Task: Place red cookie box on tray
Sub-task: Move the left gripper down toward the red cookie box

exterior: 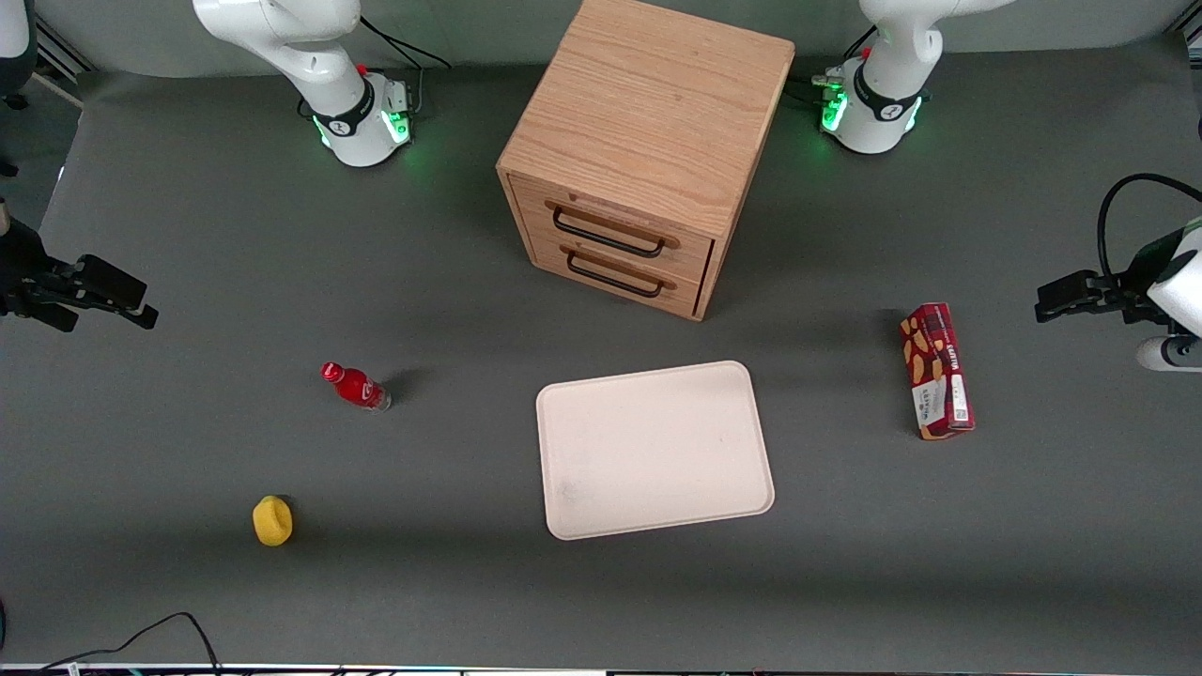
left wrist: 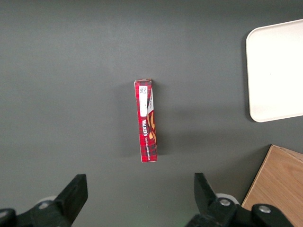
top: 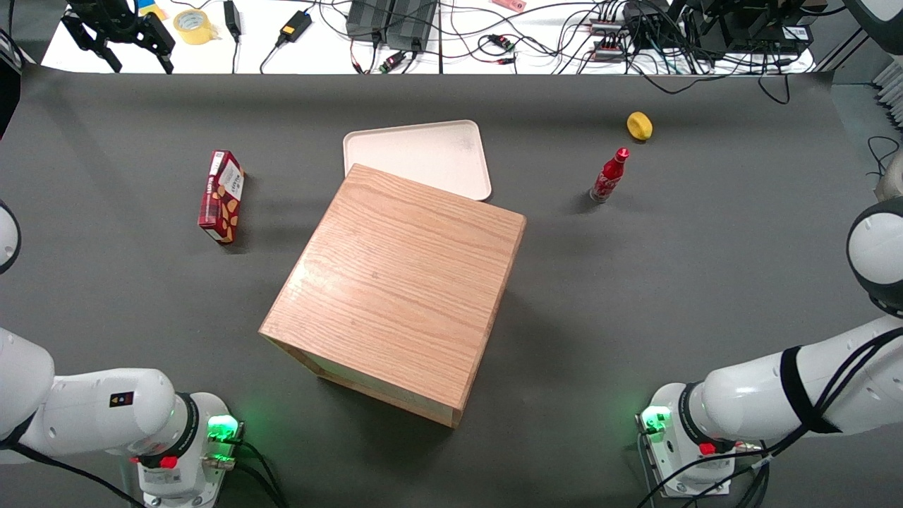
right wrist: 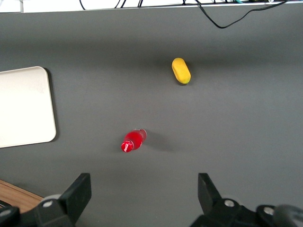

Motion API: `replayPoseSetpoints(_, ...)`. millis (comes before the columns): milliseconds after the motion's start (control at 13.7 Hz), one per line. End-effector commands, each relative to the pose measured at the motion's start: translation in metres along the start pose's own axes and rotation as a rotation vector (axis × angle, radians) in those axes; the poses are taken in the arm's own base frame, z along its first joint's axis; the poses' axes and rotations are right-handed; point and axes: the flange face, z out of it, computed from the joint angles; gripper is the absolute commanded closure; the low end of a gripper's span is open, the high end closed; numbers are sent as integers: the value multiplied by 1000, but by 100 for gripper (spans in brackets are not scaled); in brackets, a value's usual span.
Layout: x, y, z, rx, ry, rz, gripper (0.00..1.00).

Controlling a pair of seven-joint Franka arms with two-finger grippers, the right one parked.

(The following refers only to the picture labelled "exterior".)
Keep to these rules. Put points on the red soda bottle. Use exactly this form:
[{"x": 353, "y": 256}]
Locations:
[{"x": 357, "y": 386}]

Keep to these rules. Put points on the yellow lemon toy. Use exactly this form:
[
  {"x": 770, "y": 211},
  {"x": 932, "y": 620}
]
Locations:
[{"x": 272, "y": 521}]

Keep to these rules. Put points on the red cookie box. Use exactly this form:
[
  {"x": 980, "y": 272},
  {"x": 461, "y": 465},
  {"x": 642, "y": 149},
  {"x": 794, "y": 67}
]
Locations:
[{"x": 937, "y": 371}]

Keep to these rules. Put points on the wooden drawer front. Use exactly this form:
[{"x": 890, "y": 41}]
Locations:
[
  {"x": 610, "y": 211},
  {"x": 601, "y": 282}
]

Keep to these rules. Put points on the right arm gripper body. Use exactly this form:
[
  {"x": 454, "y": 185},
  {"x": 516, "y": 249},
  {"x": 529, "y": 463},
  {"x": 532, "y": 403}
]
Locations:
[{"x": 21, "y": 268}]

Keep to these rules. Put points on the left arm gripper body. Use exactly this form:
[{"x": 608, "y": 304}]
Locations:
[{"x": 1134, "y": 282}]

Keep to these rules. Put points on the wooden drawer cabinet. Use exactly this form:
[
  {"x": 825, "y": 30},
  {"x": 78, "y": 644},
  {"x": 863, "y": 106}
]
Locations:
[{"x": 648, "y": 103}]

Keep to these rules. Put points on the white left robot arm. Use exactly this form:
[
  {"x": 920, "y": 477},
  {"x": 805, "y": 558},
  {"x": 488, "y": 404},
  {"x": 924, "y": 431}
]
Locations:
[{"x": 887, "y": 84}]

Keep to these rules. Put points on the aluminium frame rail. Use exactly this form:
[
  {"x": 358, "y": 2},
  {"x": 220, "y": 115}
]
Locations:
[
  {"x": 61, "y": 56},
  {"x": 1188, "y": 39}
]

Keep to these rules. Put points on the beige plastic tray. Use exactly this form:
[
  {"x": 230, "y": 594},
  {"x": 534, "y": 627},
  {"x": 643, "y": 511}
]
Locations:
[{"x": 653, "y": 451}]

